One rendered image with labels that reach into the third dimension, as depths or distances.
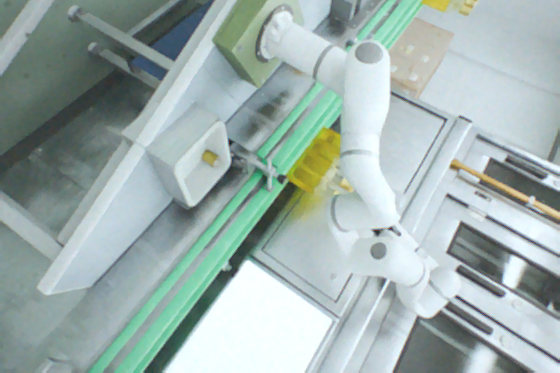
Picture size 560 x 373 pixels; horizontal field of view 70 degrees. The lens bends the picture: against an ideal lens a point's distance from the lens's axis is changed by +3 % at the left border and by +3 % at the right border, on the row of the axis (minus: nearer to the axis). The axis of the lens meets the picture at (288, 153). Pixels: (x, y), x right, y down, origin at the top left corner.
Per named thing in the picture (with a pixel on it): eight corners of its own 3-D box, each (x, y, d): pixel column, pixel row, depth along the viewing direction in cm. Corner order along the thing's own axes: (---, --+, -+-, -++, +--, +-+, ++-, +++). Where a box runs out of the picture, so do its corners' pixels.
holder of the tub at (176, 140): (171, 200, 113) (192, 214, 110) (145, 149, 89) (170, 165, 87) (210, 158, 120) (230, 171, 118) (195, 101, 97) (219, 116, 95)
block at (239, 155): (229, 166, 119) (247, 177, 117) (226, 149, 111) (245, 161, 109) (236, 158, 121) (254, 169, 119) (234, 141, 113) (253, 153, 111)
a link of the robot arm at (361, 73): (336, 163, 90) (340, 132, 75) (342, 76, 99) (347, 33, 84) (378, 166, 89) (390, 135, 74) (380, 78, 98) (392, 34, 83)
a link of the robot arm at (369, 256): (425, 217, 94) (370, 221, 104) (379, 180, 81) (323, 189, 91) (423, 287, 87) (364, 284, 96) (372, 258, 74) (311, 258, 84)
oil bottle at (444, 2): (406, -3, 180) (465, 21, 172) (409, -14, 175) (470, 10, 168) (411, -9, 182) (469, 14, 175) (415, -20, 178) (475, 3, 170)
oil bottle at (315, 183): (266, 167, 129) (320, 200, 124) (266, 158, 125) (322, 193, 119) (276, 155, 132) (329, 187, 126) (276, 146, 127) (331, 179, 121)
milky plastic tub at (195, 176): (168, 193, 108) (192, 210, 105) (145, 150, 89) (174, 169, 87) (209, 150, 116) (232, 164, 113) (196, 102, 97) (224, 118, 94)
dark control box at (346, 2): (329, 13, 144) (349, 22, 142) (332, -6, 137) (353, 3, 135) (340, 1, 148) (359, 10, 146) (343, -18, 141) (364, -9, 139)
